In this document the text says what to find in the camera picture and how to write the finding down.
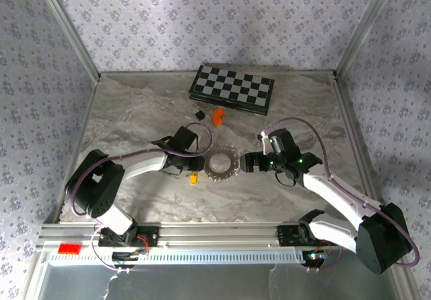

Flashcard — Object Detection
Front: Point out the aluminium corner post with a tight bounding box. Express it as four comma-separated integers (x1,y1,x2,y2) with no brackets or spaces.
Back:
33,0,102,80
335,0,403,78

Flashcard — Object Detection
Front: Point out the folded black-white chessboard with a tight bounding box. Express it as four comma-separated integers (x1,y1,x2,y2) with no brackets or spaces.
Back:
188,64,275,117

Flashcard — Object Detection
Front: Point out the orange curved plastic piece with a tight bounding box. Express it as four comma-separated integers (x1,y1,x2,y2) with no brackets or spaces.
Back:
211,107,227,126

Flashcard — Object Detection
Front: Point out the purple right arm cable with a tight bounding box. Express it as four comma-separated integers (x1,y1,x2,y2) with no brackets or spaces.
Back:
264,117,421,274

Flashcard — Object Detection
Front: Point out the aluminium table edge rail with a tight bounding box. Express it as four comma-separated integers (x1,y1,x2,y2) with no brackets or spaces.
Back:
50,76,101,224
331,70,382,207

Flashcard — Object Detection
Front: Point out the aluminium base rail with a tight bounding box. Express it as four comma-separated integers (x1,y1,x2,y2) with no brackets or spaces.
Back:
36,224,341,250

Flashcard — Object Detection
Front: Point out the white slotted cable duct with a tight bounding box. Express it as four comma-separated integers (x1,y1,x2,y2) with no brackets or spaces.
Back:
45,249,307,266

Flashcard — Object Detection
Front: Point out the red toy brick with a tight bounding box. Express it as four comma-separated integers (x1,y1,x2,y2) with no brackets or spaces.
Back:
57,243,83,256

